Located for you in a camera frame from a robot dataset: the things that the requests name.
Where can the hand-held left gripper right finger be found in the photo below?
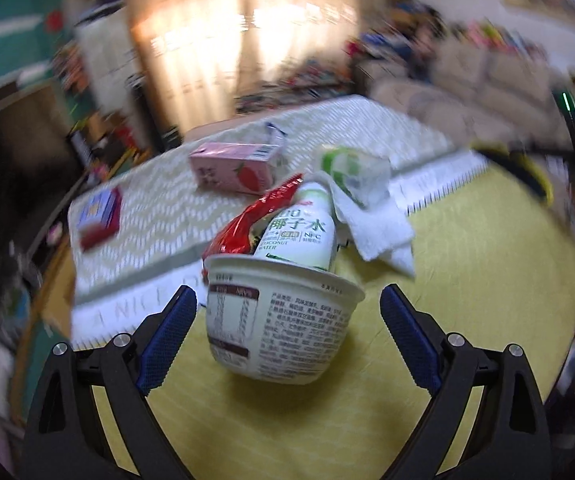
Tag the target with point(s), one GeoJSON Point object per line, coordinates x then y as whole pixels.
{"type": "Point", "coordinates": [412, 340]}

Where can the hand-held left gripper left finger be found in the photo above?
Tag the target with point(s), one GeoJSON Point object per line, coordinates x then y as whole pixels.
{"type": "Point", "coordinates": [167, 340]}

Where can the printed paper noodle bowl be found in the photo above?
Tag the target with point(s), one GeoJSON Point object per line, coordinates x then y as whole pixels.
{"type": "Point", "coordinates": [277, 330]}

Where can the white paper towel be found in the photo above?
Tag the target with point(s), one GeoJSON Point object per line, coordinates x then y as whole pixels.
{"type": "Point", "coordinates": [377, 230]}

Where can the red snack wrapper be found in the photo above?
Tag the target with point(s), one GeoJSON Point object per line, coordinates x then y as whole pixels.
{"type": "Point", "coordinates": [240, 230]}

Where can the white coconut water bottle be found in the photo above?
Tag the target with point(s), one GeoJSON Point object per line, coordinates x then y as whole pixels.
{"type": "Point", "coordinates": [297, 235]}

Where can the green white packet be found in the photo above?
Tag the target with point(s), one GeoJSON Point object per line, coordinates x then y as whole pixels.
{"type": "Point", "coordinates": [352, 172]}

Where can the pink drink carton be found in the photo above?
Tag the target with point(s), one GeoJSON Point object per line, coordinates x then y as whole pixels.
{"type": "Point", "coordinates": [232, 170]}

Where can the beige sofa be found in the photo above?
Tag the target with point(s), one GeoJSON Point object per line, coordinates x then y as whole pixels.
{"type": "Point", "coordinates": [477, 85]}

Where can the red blue card box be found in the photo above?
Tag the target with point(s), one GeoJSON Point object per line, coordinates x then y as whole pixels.
{"type": "Point", "coordinates": [97, 210]}

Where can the large flat television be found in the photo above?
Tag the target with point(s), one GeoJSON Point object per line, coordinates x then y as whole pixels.
{"type": "Point", "coordinates": [12, 175]}

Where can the cream embroidered curtain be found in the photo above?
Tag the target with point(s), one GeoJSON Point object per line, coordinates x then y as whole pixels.
{"type": "Point", "coordinates": [307, 35]}
{"type": "Point", "coordinates": [187, 60]}

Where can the white standing air conditioner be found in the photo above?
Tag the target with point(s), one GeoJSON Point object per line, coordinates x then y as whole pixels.
{"type": "Point", "coordinates": [102, 70]}

